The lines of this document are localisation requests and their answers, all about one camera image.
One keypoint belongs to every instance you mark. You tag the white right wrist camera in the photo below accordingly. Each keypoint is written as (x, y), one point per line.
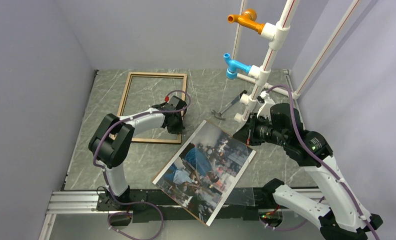
(265, 104)

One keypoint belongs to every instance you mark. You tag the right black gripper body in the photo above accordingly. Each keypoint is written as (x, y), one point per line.
(262, 130)

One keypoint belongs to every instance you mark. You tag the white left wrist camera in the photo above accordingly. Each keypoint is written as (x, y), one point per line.
(174, 102)

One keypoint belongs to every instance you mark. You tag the orange plastic faucet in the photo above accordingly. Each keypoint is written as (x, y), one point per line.
(247, 19)

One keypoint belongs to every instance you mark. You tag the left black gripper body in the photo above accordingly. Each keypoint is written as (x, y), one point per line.
(177, 126)

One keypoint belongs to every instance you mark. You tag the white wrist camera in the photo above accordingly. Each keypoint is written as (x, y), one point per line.
(265, 104)
(174, 102)

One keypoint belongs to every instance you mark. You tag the printed photo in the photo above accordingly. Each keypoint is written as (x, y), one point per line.
(203, 172)

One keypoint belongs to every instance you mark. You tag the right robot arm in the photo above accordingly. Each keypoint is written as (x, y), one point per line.
(343, 217)

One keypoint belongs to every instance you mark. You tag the white pvc pipe stand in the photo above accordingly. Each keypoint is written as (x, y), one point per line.
(276, 35)

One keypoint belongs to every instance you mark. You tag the blue plastic faucet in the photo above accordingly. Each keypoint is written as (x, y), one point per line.
(233, 66)

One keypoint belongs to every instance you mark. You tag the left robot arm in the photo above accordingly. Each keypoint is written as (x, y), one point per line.
(111, 141)

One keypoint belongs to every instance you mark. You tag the black handled hammer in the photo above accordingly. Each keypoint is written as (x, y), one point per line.
(219, 114)

